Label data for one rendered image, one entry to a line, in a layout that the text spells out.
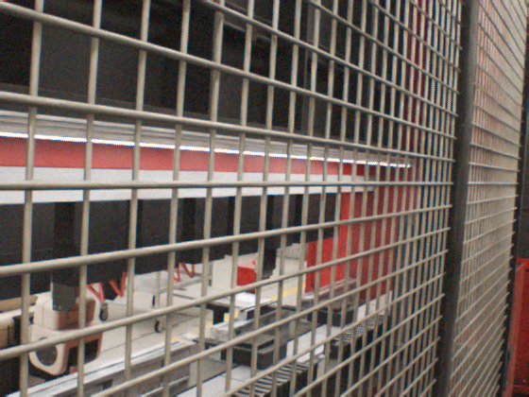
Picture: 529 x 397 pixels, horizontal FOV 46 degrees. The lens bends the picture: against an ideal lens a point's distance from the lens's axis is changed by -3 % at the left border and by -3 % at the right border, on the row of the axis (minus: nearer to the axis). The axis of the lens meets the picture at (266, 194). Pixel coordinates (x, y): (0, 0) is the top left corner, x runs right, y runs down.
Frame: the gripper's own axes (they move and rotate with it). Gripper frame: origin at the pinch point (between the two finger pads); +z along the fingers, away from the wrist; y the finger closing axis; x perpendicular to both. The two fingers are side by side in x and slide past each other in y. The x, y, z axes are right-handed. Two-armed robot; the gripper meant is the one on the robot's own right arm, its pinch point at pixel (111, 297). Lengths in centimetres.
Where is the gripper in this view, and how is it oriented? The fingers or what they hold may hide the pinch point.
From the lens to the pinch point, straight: 199.2
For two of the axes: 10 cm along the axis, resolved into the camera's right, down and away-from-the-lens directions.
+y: 4.1, -0.2, 9.1
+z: 3.6, 9.2, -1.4
